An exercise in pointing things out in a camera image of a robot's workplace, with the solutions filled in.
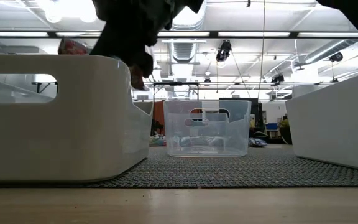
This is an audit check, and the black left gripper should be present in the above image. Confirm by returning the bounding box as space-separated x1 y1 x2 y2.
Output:
90 0 175 78

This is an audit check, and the green and orange granola bar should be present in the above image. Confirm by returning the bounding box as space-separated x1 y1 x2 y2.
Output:
149 133 167 147

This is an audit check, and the orange room partition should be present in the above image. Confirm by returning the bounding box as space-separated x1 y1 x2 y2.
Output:
153 100 167 135

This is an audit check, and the clear plastic bin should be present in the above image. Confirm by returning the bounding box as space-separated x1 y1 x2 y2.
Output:
162 99 252 158

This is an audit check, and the frosted translucent plastic bin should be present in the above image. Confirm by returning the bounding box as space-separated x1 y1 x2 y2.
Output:
0 54 154 183

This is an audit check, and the black ceiling-hung device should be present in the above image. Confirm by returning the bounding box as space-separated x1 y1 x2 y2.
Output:
328 51 344 63
215 39 233 63
270 73 285 86

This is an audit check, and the linear pendant ceiling light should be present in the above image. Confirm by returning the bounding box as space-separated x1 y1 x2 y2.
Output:
0 30 358 39

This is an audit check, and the black background cabinet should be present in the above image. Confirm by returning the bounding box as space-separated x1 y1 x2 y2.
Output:
218 97 262 138

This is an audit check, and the dark woven placemat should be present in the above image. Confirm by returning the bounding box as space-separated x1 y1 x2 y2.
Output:
0 144 358 189

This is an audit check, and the white plastic bin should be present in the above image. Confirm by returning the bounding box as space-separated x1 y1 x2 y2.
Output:
285 68 358 174

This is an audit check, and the silver ceiling air duct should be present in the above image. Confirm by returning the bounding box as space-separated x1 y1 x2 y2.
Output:
170 6 209 63

